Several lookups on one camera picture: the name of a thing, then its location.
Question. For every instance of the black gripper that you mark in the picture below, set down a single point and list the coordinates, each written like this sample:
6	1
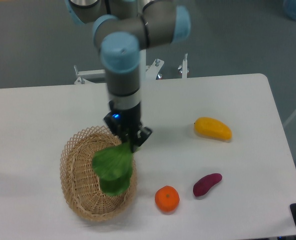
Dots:
126	125

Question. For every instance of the green leafy vegetable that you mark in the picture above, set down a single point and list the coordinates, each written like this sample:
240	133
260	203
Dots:
114	167

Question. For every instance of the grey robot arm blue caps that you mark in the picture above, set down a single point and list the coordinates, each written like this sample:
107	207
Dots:
121	30

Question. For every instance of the woven wicker basket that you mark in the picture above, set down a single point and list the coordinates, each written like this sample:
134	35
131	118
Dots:
79	183

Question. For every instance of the orange mandarin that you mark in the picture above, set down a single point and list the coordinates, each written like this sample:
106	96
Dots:
167	199

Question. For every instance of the yellow mango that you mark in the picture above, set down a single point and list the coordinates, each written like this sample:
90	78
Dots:
213	128

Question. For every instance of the purple sweet potato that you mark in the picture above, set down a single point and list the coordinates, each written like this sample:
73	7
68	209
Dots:
203	185

